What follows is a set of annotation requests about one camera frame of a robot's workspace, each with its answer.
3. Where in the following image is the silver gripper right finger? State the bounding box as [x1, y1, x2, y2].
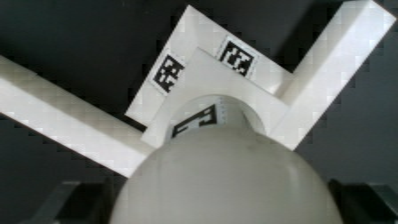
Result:
[329, 179, 398, 224]

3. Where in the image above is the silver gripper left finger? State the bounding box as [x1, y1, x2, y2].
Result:
[18, 181, 81, 224]

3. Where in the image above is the white lamp bulb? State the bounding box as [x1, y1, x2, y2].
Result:
[111, 98, 344, 224]

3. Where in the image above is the white L-shaped fence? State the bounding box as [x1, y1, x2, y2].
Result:
[0, 0, 397, 175]

